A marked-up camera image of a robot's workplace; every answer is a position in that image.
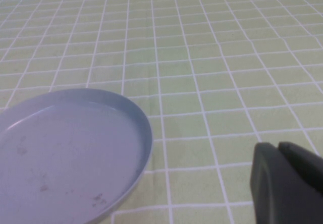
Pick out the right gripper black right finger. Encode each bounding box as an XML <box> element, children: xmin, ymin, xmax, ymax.
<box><xmin>279</xmin><ymin>142</ymin><xmax>323</xmax><ymax>193</ymax></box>

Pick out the grey round plate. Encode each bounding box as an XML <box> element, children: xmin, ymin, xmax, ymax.
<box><xmin>0</xmin><ymin>88</ymin><xmax>154</xmax><ymax>224</ymax></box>

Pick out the green checked tablecloth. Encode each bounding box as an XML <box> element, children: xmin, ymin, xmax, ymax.
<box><xmin>0</xmin><ymin>0</ymin><xmax>323</xmax><ymax>224</ymax></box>

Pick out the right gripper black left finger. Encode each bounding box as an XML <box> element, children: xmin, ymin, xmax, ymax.
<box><xmin>249</xmin><ymin>142</ymin><xmax>323</xmax><ymax>224</ymax></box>

